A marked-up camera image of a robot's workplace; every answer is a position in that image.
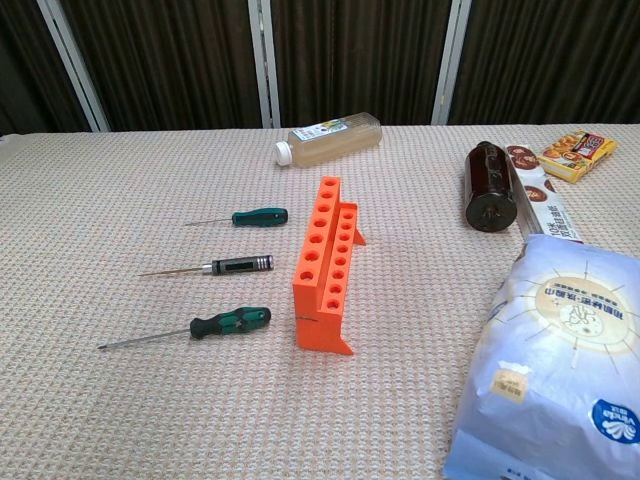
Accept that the small teal screwdriver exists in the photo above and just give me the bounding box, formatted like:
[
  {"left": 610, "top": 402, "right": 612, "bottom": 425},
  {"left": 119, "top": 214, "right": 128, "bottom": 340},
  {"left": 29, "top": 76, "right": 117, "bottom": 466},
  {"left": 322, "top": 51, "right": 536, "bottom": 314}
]
[{"left": 183, "top": 207, "right": 290, "bottom": 229}]

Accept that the black metal precision screwdriver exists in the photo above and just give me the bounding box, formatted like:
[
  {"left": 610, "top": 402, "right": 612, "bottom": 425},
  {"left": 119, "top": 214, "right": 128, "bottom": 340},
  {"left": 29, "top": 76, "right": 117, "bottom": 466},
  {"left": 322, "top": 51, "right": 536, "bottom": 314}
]
[{"left": 138, "top": 254, "right": 275, "bottom": 278}]

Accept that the large green black screwdriver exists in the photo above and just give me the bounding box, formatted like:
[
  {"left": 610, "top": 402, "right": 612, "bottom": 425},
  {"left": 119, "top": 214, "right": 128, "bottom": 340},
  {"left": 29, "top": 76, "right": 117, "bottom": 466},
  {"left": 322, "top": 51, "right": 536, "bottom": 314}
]
[{"left": 97, "top": 306, "right": 272, "bottom": 351}]

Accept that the orange tool holder rack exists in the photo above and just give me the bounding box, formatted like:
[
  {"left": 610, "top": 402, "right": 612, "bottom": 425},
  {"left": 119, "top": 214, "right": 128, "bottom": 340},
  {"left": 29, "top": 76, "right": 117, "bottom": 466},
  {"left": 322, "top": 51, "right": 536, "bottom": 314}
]
[{"left": 291, "top": 176, "right": 368, "bottom": 357}]

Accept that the clear juice bottle white cap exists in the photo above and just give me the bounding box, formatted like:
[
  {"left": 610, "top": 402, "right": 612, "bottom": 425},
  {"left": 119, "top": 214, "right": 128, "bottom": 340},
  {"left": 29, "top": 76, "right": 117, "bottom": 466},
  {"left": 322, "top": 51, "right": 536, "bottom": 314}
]
[{"left": 274, "top": 111, "right": 384, "bottom": 168}]

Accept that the dark brown bottle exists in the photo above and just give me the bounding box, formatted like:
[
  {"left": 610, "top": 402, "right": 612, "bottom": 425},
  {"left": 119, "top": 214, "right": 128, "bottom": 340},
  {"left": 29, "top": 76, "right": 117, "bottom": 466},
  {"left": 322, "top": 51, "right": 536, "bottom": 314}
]
[{"left": 464, "top": 140, "right": 519, "bottom": 233}]

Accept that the long white baking paper box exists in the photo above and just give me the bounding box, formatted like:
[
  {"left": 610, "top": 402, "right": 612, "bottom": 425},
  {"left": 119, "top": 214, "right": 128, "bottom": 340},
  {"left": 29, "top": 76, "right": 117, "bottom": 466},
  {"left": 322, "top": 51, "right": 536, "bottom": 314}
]
[{"left": 504, "top": 143, "right": 585, "bottom": 245}]

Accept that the beige woven tablecloth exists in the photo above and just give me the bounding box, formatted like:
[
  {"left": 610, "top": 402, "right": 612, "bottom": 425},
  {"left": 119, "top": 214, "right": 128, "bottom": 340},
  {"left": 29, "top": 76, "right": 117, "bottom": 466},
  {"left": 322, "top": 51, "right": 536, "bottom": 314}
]
[{"left": 0, "top": 122, "right": 640, "bottom": 480}]

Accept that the dark pleated curtain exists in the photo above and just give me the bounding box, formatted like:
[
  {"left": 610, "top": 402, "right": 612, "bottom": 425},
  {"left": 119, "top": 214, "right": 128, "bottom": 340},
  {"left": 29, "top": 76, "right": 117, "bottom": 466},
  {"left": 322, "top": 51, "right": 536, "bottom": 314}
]
[{"left": 0, "top": 0, "right": 640, "bottom": 136}]

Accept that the blue white tissue pack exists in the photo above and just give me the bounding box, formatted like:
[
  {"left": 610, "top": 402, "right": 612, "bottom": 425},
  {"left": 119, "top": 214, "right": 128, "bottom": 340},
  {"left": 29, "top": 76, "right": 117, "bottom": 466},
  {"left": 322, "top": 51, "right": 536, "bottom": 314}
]
[{"left": 442, "top": 233, "right": 640, "bottom": 480}]

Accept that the yellow snack box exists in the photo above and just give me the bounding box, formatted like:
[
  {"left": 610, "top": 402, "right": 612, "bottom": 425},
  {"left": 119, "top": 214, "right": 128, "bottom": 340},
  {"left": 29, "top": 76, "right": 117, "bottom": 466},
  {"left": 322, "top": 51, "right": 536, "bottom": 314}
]
[{"left": 537, "top": 129, "right": 619, "bottom": 185}]

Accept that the grey metal partition post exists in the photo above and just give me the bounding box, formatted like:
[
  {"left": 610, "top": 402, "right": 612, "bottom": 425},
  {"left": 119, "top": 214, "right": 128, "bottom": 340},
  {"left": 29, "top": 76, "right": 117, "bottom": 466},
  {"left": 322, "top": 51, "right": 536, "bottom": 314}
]
[
  {"left": 35, "top": 0, "right": 111, "bottom": 133},
  {"left": 430, "top": 0, "right": 474, "bottom": 126},
  {"left": 248, "top": 0, "right": 283, "bottom": 129}
]

